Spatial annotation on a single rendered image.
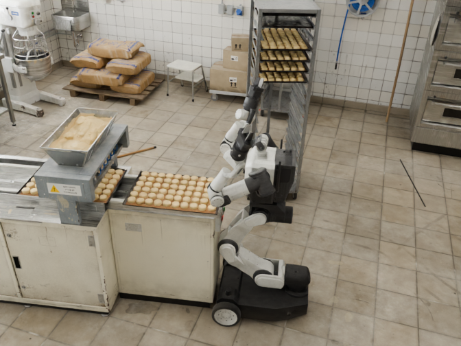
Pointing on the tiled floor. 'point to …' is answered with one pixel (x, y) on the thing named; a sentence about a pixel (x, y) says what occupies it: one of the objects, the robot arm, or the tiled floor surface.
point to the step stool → (186, 73)
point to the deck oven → (439, 86)
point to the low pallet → (113, 92)
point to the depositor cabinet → (56, 257)
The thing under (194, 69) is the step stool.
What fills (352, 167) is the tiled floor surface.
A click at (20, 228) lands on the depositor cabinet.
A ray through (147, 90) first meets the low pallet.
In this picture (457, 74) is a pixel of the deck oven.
